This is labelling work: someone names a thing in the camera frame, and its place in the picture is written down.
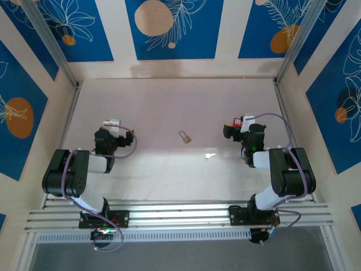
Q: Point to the red padlock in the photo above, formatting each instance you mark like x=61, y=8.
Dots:
x=234, y=124

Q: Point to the silver key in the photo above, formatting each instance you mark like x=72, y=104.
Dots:
x=208, y=155

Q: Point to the brass padlock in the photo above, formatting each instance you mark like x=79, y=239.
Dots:
x=186, y=139

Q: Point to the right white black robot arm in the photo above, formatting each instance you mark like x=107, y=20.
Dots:
x=290, y=180

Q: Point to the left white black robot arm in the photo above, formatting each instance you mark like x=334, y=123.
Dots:
x=65, y=175

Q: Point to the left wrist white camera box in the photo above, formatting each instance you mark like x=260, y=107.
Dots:
x=111, y=123

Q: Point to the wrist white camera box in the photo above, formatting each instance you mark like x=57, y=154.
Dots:
x=248, y=117
x=111, y=123

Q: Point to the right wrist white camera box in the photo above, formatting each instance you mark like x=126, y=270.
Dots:
x=248, y=117

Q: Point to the aluminium side rail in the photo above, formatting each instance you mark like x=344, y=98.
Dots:
x=282, y=98
x=69, y=121

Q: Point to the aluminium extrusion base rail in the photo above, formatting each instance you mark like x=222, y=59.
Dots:
x=180, y=217

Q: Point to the aluminium corner post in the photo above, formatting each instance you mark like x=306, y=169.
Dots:
x=299, y=36
x=50, y=36

